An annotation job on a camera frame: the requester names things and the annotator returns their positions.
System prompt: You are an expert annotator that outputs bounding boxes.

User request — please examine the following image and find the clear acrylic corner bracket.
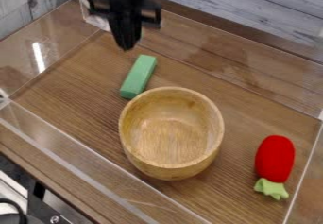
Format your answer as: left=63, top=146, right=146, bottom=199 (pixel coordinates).
left=81, top=0, right=111, bottom=32

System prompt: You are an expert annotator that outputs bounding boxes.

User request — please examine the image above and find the brown wooden bowl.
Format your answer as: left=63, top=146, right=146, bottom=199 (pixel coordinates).
left=119, top=87, right=225, bottom=181

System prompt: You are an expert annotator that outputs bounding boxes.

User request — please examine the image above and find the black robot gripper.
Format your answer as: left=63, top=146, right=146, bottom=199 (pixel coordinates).
left=89, top=0, right=162, bottom=51

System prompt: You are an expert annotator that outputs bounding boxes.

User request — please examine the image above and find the black metal table bracket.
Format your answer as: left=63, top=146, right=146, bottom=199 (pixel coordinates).
left=28, top=181, right=73, bottom=224

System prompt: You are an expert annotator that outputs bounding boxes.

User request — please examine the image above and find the green rectangular block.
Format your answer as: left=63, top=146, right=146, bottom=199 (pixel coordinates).
left=121, top=55, right=157, bottom=99

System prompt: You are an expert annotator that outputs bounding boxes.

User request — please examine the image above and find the red plush strawberry toy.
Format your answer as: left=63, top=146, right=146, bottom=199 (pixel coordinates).
left=254, top=135, right=295, bottom=200

